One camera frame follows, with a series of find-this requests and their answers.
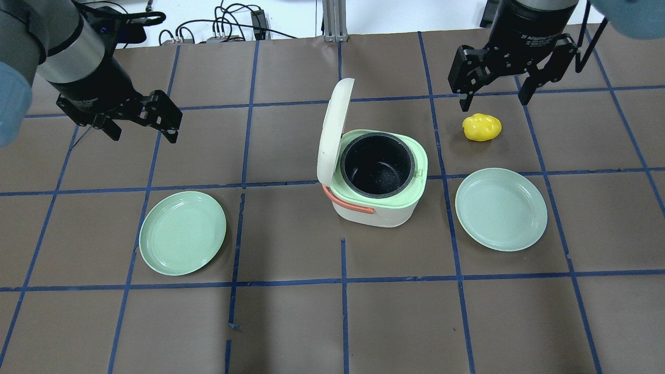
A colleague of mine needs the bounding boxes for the green plate near left arm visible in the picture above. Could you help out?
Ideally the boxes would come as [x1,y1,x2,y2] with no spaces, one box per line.
[138,190,227,276]

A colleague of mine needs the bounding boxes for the green plate near right arm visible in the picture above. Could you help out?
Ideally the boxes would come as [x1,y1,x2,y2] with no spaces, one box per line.
[455,168,548,252]

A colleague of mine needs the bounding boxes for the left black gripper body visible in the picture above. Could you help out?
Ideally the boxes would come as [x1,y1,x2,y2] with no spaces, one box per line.
[54,78,151,126]

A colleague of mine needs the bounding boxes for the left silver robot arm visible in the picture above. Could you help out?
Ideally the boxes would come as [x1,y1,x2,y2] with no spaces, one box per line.
[1,1,182,147]

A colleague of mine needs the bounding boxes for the aluminium frame post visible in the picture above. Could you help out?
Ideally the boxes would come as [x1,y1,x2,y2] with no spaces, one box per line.
[322,0,349,43]

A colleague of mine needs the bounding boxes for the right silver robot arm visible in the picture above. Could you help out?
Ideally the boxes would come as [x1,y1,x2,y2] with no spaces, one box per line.
[447,1,664,112]

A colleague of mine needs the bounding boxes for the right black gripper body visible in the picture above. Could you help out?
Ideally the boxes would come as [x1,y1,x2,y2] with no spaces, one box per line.
[484,1,578,79]

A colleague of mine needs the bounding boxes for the white rice cooker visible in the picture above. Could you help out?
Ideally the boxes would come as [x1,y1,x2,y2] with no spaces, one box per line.
[316,78,429,228]

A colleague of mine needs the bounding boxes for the yellow toy pepper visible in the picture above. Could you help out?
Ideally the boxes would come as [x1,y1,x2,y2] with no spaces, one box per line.
[462,113,503,142]

